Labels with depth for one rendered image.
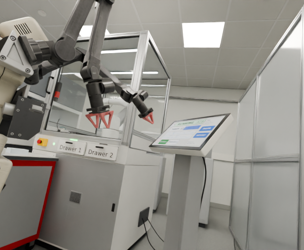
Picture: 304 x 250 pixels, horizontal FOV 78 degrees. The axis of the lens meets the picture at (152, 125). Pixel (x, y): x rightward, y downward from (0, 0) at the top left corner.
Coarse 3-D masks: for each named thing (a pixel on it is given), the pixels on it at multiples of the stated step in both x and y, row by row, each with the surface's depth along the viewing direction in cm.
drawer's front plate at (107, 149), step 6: (90, 144) 160; (96, 144) 158; (90, 150) 159; (96, 150) 157; (102, 150) 155; (108, 150) 153; (114, 150) 152; (90, 156) 158; (96, 156) 156; (102, 156) 154; (108, 156) 152; (114, 156) 150
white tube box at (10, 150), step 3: (9, 147) 147; (6, 150) 145; (9, 150) 142; (12, 150) 142; (15, 150) 144; (18, 150) 145; (21, 150) 147; (24, 150) 149; (27, 150) 151; (12, 153) 142; (15, 153) 144; (18, 153) 145; (21, 153) 147; (24, 153) 149; (27, 153) 151
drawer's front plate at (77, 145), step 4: (60, 140) 171; (64, 140) 170; (68, 140) 168; (60, 144) 170; (64, 144) 169; (68, 144) 167; (72, 144) 166; (76, 144) 165; (80, 144) 163; (84, 144) 162; (64, 148) 168; (68, 148) 167; (80, 148) 162; (84, 148) 162; (68, 152) 166; (72, 152) 164; (76, 152) 163; (80, 152) 162
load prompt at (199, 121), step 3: (195, 120) 125; (198, 120) 122; (201, 120) 120; (204, 120) 117; (177, 123) 141; (180, 123) 137; (183, 123) 133; (186, 123) 130; (189, 123) 127; (192, 123) 124; (195, 123) 121; (198, 123) 118; (201, 123) 116
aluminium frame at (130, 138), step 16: (128, 32) 174; (144, 32) 168; (144, 48) 165; (144, 64) 165; (48, 96) 190; (48, 112) 187; (128, 112) 157; (128, 128) 154; (128, 144) 151; (144, 144) 182
